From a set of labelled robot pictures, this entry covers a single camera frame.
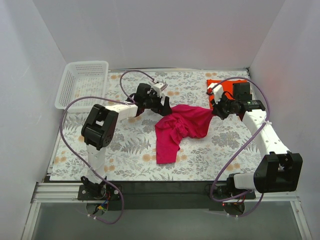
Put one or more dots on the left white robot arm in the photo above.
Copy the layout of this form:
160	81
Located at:
99	128

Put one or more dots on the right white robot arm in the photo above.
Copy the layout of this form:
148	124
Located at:
279	169

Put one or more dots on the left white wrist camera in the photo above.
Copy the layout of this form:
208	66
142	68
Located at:
159	87

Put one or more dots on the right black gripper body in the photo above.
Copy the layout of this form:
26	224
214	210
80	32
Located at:
222	108

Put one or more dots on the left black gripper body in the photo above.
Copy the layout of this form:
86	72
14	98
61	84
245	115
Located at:
158	101

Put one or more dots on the magenta t-shirt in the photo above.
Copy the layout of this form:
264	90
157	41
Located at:
185	122

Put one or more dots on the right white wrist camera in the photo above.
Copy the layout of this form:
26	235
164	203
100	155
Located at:
215	90

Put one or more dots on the folded orange t-shirt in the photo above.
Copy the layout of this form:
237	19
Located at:
227	85

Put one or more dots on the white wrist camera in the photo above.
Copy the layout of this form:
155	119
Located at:
215	90
159	87

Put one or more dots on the aluminium frame rail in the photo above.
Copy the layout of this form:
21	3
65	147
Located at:
57	214

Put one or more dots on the white plastic basket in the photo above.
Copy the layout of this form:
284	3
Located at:
82	79

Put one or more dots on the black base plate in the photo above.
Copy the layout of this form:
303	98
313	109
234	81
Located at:
151	195

